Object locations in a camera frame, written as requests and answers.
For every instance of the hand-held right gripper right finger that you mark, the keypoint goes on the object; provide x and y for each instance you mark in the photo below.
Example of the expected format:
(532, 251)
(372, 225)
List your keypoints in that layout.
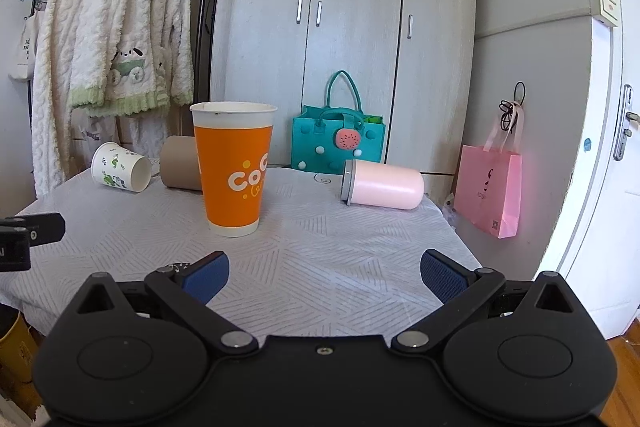
(442, 279)

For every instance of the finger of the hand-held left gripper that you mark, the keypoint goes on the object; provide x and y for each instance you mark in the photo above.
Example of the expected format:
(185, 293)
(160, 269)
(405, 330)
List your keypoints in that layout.
(47, 228)

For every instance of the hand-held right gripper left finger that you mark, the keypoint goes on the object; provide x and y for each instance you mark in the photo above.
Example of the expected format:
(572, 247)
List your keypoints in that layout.
(207, 278)

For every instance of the pink cup with grey lid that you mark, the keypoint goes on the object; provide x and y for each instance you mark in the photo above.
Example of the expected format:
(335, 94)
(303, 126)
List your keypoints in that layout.
(390, 184)

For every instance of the white green-print paper cup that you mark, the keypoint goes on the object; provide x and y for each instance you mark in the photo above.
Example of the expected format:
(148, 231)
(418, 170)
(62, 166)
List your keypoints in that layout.
(115, 164)

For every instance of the orange paper cup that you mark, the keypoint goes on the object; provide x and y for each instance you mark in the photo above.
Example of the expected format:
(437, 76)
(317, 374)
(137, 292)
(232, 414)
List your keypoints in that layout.
(232, 167)

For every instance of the beige cup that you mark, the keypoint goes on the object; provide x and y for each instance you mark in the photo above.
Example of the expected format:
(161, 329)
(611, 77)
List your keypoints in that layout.
(177, 162)

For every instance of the pink paper bag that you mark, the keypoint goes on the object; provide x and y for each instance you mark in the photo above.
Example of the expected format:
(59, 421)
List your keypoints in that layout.
(490, 187)

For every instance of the white patterned tablecloth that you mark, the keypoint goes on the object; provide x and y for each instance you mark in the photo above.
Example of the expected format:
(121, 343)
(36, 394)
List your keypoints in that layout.
(325, 247)

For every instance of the white door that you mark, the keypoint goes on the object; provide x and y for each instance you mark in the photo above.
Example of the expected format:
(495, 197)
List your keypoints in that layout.
(590, 207)

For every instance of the watermelon bag charm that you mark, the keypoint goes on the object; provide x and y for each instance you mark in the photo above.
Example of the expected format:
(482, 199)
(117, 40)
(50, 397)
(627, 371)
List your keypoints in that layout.
(348, 140)

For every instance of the white fleece robe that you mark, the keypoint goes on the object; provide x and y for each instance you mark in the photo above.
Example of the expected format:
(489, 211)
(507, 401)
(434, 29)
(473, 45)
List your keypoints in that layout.
(55, 57)

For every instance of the white tote bag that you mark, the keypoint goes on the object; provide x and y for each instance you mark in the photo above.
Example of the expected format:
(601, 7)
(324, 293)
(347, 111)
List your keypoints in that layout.
(25, 52)

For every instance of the teal felt handbag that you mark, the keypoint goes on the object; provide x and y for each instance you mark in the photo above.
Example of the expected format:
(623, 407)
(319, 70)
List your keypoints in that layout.
(320, 139)

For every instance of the white and green cardigan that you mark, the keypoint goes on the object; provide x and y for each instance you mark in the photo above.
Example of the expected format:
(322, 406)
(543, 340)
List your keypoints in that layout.
(130, 7)

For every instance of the white fluffy robes on rack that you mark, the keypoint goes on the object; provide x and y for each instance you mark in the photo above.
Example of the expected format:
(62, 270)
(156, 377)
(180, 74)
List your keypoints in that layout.
(201, 22)

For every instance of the beige wall box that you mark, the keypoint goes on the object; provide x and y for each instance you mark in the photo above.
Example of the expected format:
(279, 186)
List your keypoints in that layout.
(605, 4)

